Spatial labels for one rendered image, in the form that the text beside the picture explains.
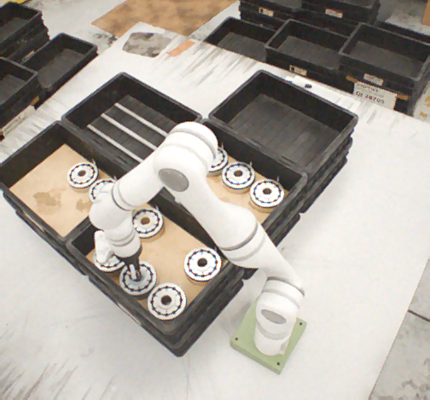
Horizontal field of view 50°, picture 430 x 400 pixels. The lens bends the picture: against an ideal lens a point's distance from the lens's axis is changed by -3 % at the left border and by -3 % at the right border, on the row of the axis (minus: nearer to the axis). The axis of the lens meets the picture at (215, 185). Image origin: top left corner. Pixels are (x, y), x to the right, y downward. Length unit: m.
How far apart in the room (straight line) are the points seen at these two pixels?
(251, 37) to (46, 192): 1.77
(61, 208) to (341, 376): 0.96
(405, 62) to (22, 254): 1.96
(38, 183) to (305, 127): 0.92
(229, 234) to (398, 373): 1.44
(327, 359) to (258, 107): 0.88
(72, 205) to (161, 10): 2.49
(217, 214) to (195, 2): 3.11
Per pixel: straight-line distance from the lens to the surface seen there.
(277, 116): 1.67
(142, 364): 1.39
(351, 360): 1.39
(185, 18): 3.67
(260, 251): 0.91
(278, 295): 1.02
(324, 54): 2.69
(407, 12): 3.87
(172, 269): 1.34
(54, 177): 1.63
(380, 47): 2.61
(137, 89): 1.73
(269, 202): 1.40
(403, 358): 2.19
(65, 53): 2.92
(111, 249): 1.19
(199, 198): 0.80
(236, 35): 3.00
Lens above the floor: 2.01
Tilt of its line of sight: 53 degrees down
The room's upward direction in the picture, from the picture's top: 6 degrees counter-clockwise
